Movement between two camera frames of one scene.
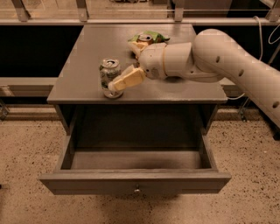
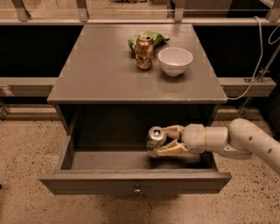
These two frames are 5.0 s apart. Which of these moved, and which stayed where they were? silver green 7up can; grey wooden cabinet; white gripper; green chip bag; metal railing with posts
Moved: silver green 7up can; white gripper
Stayed: metal railing with posts; grey wooden cabinet; green chip bag
